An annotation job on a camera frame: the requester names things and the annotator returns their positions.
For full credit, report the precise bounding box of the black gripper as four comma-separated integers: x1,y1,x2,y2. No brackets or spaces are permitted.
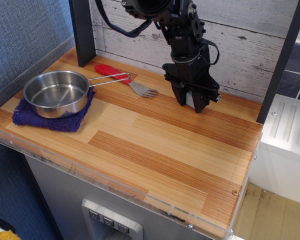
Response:
162,44,221,113

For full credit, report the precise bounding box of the grey cube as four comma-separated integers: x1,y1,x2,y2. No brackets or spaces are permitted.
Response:
186,91,195,109

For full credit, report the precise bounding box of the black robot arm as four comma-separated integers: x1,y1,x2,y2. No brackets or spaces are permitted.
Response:
122,0,221,113

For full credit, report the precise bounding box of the white toy sink unit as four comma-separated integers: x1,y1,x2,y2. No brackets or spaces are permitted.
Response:
249,94,300,203

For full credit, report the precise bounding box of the stainless steel pot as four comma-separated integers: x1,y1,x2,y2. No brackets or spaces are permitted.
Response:
23,70,118,119

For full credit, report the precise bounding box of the silver dispenser panel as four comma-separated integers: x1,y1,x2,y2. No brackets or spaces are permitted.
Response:
81,198,144,240

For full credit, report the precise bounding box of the purple towel cloth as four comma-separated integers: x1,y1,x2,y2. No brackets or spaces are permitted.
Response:
12,89,96,132

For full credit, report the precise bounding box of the clear acrylic edge guard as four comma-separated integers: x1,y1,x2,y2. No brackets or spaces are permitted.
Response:
0,123,260,240

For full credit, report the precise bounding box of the yellow black object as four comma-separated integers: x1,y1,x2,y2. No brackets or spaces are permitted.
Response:
0,230,21,240

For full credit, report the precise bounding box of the black braided cable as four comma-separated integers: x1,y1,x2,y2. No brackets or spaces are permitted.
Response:
94,0,153,38

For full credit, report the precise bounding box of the red-handled metal fork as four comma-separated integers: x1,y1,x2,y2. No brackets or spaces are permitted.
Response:
95,64,157,98

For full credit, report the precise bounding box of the dark left post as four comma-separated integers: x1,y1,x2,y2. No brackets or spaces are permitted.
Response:
68,0,96,67

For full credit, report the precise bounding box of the dark post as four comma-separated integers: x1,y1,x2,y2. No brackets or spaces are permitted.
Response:
68,0,96,67
256,0,300,124

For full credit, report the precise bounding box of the dark right post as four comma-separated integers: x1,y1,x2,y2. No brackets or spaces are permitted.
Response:
256,0,300,124

